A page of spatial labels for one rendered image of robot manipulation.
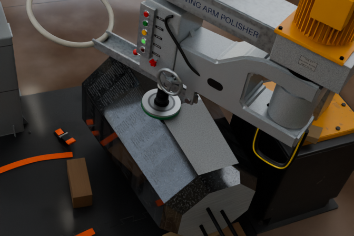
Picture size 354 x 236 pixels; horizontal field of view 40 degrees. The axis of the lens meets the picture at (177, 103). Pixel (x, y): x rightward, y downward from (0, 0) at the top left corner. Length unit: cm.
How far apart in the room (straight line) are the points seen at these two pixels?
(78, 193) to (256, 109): 139
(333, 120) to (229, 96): 95
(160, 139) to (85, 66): 168
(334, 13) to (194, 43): 75
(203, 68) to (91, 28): 246
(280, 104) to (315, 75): 26
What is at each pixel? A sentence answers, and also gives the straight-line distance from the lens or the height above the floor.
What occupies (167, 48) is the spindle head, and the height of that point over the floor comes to 132.
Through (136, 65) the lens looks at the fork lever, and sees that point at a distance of 256.
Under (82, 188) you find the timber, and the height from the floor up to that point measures 14.
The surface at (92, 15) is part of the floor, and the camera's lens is 473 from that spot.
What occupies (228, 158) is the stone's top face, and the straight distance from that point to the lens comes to 255.
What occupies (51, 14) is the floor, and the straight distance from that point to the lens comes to 473.
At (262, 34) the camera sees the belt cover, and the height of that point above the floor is 163.
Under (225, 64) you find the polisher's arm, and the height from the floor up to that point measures 139.
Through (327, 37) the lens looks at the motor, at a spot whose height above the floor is 173.
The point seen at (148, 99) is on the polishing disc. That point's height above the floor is 85.
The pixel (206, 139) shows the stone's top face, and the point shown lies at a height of 80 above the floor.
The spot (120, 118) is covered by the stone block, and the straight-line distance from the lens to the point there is 284.
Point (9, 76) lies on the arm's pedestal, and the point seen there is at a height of 55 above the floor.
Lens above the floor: 273
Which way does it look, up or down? 44 degrees down
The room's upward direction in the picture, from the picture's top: 10 degrees clockwise
